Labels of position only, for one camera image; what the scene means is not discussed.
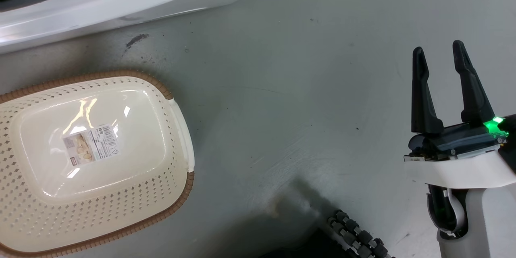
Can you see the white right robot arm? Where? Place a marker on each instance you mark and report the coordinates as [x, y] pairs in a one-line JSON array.
[[489, 225]]

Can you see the paper label sticker with barcode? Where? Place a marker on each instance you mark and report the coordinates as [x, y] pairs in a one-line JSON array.
[[92, 144]]

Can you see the cream perforated laundry basket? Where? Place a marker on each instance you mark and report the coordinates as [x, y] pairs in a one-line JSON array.
[[133, 193]]

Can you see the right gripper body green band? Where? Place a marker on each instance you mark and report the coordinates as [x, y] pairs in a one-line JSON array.
[[463, 165]]

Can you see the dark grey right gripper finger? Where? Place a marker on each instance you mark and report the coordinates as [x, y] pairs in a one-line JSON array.
[[471, 88], [421, 96]]

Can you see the black roller wheel of robot base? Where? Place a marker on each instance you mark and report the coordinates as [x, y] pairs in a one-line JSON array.
[[356, 236]]

